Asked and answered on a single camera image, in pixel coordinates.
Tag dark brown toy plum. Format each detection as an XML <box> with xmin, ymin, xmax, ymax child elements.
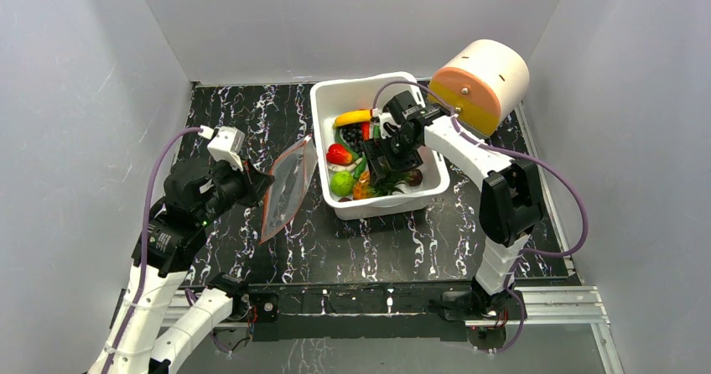
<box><xmin>405</xmin><ymin>169</ymin><xmax>423</xmax><ymax>187</ymax></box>

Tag round pastel drawer cabinet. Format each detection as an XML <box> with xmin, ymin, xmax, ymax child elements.
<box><xmin>428</xmin><ymin>39</ymin><xmax>530</xmax><ymax>138</ymax></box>

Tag green toy bean pod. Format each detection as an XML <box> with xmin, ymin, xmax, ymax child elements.
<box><xmin>353</xmin><ymin>122</ymin><xmax>371</xmax><ymax>180</ymax></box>

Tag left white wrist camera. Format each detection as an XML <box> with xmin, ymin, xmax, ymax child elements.
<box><xmin>199</xmin><ymin>125</ymin><xmax>245</xmax><ymax>171</ymax></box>

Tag dark toy grapes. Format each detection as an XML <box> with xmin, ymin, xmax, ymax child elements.
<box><xmin>339</xmin><ymin>123</ymin><xmax>363</xmax><ymax>154</ymax></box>

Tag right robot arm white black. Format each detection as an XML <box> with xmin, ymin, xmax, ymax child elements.
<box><xmin>362</xmin><ymin>91</ymin><xmax>543</xmax><ymax>319</ymax></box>

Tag orange toy pineapple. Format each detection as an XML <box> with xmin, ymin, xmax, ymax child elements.
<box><xmin>351</xmin><ymin>171</ymin><xmax>413</xmax><ymax>200</ymax></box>

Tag white plastic bin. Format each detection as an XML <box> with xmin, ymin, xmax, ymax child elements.
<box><xmin>310</xmin><ymin>71</ymin><xmax>450</xmax><ymax>221</ymax></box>

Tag yellow toy banana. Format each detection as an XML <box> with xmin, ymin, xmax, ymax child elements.
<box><xmin>332</xmin><ymin>110</ymin><xmax>372</xmax><ymax>129</ymax></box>

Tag clear zip bag orange zipper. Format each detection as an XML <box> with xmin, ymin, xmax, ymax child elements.
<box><xmin>259</xmin><ymin>134</ymin><xmax>318</xmax><ymax>244</ymax></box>

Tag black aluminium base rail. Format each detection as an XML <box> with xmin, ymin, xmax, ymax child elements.
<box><xmin>161</xmin><ymin>279</ymin><xmax>610</xmax><ymax>345</ymax></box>

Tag green toy lime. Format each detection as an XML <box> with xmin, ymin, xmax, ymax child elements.
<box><xmin>330</xmin><ymin>171</ymin><xmax>356</xmax><ymax>197</ymax></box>

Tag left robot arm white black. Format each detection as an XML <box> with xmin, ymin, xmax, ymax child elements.
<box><xmin>89</xmin><ymin>160</ymin><xmax>275</xmax><ymax>373</ymax></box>

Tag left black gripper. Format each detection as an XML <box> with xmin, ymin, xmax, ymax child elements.
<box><xmin>197</xmin><ymin>152</ymin><xmax>276</xmax><ymax>225</ymax></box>

